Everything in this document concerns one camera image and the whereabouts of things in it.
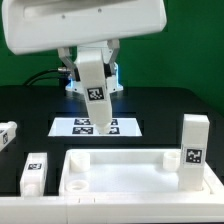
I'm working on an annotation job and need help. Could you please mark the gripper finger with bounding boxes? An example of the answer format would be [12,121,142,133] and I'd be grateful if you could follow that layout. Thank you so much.
[58,47,80,81]
[104,39,120,77]

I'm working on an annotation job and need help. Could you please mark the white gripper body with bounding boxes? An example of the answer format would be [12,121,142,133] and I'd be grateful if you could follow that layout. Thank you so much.
[2,0,167,55]

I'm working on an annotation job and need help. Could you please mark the white desk top tray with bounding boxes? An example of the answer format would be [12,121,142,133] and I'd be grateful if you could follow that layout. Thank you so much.
[59,148,224,196]

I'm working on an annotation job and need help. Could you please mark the white sheet with markers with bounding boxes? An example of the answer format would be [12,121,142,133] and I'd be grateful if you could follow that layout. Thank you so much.
[48,117,142,137]

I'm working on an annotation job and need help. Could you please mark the white L-shaped corner fence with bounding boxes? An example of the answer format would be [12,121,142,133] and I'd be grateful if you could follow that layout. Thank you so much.
[0,185,224,224]

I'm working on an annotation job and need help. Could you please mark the black cables at base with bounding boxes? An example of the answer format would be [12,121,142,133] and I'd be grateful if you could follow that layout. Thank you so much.
[22,67,72,86]

